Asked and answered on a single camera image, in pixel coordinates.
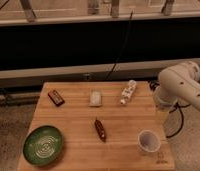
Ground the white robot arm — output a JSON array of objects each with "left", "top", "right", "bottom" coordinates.
[{"left": 153, "top": 61, "right": 200, "bottom": 125}]

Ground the white sponge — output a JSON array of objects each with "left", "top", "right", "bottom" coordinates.
[{"left": 89, "top": 91, "right": 102, "bottom": 107}]

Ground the white paper cup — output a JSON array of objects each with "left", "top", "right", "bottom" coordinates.
[{"left": 137, "top": 130, "right": 161, "bottom": 154}]

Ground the white plastic bottle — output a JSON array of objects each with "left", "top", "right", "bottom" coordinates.
[{"left": 120, "top": 80, "right": 137, "bottom": 105}]

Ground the wooden board table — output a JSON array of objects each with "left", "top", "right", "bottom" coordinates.
[{"left": 17, "top": 82, "right": 175, "bottom": 171}]

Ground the brown chocolate bar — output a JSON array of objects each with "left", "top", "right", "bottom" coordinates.
[{"left": 48, "top": 90, "right": 65, "bottom": 107}]

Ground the green ceramic plate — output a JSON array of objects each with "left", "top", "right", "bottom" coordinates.
[{"left": 23, "top": 125, "right": 64, "bottom": 167}]

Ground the black hanging cable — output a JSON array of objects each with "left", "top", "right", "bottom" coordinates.
[{"left": 104, "top": 9, "right": 135, "bottom": 81}]

